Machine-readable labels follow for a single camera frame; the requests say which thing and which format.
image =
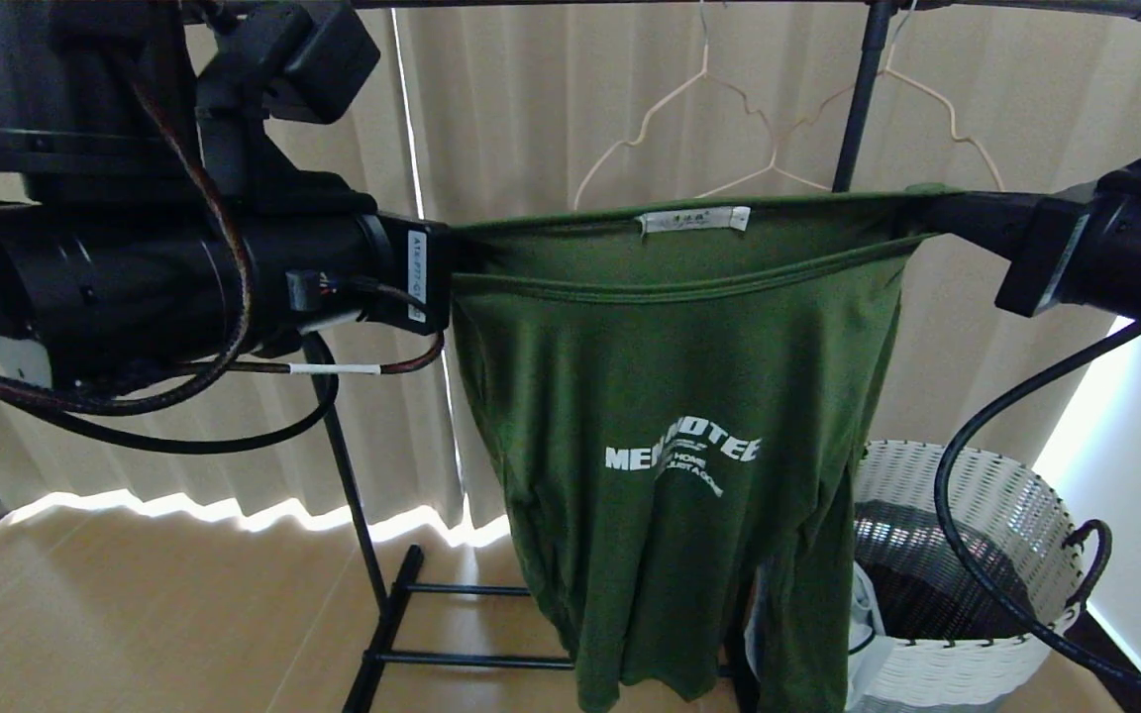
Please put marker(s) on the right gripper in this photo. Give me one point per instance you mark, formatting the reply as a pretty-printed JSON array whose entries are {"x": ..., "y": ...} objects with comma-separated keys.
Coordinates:
[{"x": 1135, "y": 238}]

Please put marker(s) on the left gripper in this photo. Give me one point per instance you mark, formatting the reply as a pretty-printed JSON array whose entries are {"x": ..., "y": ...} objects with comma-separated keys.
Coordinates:
[{"x": 164, "y": 287}]

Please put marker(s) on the pink clothes hanger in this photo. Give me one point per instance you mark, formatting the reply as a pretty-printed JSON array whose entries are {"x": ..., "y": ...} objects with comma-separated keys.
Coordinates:
[
  {"x": 949, "y": 117},
  {"x": 704, "y": 50}
]

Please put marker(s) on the green printed shirt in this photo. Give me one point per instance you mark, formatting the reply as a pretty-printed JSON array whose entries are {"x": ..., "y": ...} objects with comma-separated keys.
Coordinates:
[{"x": 670, "y": 376}]

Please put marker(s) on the white laundry basket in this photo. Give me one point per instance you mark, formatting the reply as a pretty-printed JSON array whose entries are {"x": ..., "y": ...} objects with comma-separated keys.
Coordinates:
[{"x": 1016, "y": 495}]

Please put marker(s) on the black clothes rack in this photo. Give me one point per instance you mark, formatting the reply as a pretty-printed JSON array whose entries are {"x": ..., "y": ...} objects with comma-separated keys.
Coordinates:
[{"x": 863, "y": 99}]

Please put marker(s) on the beige curtain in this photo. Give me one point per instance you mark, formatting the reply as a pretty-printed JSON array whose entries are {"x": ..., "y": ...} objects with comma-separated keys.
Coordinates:
[{"x": 551, "y": 99}]

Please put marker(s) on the pale grey shorts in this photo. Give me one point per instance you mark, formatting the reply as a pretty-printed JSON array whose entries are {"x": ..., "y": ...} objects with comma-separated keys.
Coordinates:
[{"x": 866, "y": 614}]

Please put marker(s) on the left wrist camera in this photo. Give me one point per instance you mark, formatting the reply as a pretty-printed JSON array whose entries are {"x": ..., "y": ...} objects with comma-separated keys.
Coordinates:
[{"x": 318, "y": 54}]

